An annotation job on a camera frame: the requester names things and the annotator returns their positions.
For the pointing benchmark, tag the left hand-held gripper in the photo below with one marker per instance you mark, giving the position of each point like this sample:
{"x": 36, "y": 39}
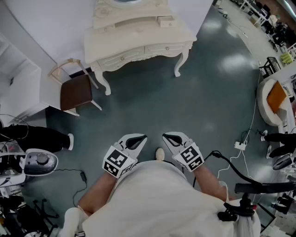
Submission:
{"x": 115, "y": 159}

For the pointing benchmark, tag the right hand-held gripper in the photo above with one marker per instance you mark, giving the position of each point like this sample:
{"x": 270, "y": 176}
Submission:
{"x": 190, "y": 157}

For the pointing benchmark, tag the cream ornate dressing table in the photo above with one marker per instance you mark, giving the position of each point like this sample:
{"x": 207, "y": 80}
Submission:
{"x": 138, "y": 39}

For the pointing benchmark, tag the person's right forearm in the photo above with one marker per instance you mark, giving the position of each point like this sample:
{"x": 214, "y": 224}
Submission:
{"x": 210, "y": 180}

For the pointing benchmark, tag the person's left forearm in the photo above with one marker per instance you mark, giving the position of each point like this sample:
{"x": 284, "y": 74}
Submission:
{"x": 97, "y": 192}

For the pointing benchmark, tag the person's white shoe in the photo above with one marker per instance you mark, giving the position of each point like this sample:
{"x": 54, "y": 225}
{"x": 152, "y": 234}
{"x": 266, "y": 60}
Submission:
{"x": 159, "y": 154}

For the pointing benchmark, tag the white power strip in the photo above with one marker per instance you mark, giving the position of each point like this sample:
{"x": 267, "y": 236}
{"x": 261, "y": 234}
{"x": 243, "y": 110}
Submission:
{"x": 240, "y": 145}

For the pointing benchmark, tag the person's white shirt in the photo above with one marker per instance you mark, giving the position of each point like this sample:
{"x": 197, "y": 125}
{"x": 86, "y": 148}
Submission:
{"x": 162, "y": 203}

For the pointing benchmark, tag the wooden chair brown seat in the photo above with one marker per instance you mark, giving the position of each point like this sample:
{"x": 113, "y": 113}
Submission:
{"x": 76, "y": 92}

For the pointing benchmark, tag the white round armchair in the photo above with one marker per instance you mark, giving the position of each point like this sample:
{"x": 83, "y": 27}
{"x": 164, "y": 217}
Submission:
{"x": 263, "y": 101}

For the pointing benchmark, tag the grey round appliance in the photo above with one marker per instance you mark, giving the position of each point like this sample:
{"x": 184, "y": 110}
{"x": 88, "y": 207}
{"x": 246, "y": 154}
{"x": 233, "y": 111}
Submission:
{"x": 40, "y": 162}

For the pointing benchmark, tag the black box device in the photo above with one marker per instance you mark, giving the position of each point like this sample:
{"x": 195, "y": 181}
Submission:
{"x": 266, "y": 186}

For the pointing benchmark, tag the orange cushion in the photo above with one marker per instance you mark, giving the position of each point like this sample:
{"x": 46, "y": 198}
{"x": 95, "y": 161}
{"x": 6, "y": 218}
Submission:
{"x": 276, "y": 97}

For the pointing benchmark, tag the black folding stand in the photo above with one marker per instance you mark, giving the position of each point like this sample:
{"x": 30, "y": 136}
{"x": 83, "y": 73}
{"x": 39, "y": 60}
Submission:
{"x": 44, "y": 208}

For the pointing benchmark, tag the yellow-green object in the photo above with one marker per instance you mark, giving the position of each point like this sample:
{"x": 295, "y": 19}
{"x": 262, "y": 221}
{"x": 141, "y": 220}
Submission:
{"x": 286, "y": 58}

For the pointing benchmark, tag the white office desk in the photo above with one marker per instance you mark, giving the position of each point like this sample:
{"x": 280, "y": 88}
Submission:
{"x": 254, "y": 9}

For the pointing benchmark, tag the oval mirror cream frame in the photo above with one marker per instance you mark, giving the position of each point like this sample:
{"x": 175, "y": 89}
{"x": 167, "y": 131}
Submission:
{"x": 129, "y": 1}

